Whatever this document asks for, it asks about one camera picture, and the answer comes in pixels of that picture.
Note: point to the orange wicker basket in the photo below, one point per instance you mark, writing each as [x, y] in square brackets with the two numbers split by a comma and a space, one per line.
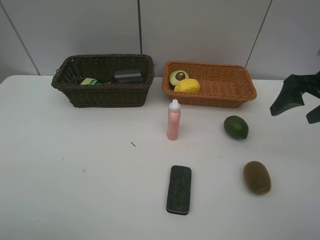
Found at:
[221, 85]

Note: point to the brown kiwi fruit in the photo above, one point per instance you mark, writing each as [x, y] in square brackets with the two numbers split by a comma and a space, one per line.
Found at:
[257, 178]

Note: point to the pink bottle white cap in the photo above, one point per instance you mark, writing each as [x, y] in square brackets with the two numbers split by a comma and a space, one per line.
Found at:
[174, 115]

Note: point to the halved avocado with pit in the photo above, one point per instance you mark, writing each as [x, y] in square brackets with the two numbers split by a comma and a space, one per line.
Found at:
[176, 76]

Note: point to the yellow lemon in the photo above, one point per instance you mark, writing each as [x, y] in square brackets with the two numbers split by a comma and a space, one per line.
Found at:
[188, 85]

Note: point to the black box in basket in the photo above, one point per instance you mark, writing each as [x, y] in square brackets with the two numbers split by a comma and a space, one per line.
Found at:
[128, 76]

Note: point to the dark green lime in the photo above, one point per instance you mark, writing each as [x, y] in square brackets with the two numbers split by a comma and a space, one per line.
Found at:
[236, 127]

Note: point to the grey felt board eraser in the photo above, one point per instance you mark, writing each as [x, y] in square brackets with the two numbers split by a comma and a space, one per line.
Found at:
[179, 190]

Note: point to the dark brown wicker basket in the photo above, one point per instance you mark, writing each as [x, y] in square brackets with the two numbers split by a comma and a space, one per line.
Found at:
[104, 94]

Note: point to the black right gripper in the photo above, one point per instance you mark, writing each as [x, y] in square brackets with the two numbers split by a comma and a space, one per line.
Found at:
[290, 95]

